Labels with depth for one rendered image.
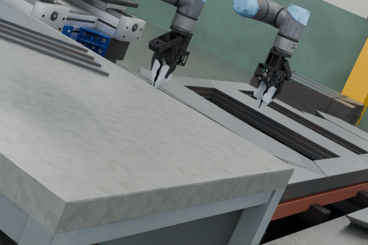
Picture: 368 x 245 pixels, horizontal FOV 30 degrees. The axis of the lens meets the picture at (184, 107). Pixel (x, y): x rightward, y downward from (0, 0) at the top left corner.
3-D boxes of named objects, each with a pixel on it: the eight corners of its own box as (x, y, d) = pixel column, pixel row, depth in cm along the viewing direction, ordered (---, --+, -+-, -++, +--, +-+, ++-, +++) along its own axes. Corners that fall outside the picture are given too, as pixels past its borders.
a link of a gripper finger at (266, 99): (252, 108, 231) (263, 82, 229) (260, 108, 236) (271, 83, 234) (260, 111, 230) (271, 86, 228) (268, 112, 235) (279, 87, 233)
